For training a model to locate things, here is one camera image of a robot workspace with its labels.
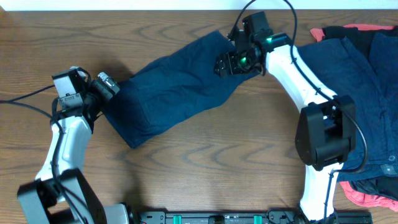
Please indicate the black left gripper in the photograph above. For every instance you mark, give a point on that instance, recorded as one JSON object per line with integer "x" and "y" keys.
{"x": 101, "y": 91}

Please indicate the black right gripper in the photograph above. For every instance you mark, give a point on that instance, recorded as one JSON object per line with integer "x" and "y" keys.
{"x": 234, "y": 68}

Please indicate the dark blue shorts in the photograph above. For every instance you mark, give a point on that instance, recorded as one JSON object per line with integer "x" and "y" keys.
{"x": 172, "y": 89}

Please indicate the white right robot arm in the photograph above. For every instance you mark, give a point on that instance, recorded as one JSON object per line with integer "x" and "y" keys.
{"x": 326, "y": 130}

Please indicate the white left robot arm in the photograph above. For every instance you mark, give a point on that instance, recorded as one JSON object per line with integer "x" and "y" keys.
{"x": 60, "y": 193}

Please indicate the dark navy garment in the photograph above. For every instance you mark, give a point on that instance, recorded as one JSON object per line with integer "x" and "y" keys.
{"x": 383, "y": 59}

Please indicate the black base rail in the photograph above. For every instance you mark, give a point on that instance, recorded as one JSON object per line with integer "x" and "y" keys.
{"x": 160, "y": 216}

